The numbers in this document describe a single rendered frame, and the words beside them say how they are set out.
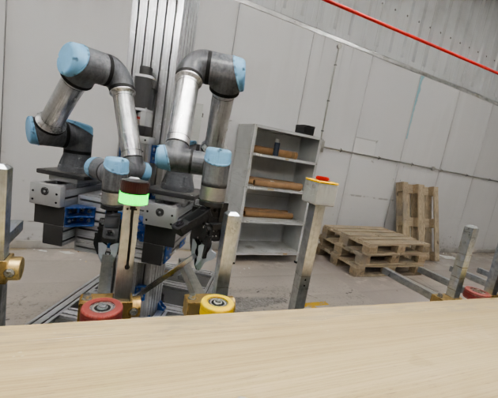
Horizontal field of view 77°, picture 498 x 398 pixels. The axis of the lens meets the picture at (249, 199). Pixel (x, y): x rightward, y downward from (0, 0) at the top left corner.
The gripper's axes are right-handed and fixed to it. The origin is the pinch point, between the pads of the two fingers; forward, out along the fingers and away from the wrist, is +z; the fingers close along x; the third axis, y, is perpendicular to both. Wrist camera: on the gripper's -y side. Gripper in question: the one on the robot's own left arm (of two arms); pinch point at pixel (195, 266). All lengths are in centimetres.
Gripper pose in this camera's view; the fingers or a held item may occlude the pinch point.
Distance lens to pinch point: 95.9
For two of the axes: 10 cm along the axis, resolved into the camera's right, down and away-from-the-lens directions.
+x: -6.6, -2.2, 7.1
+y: 7.3, 0.2, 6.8
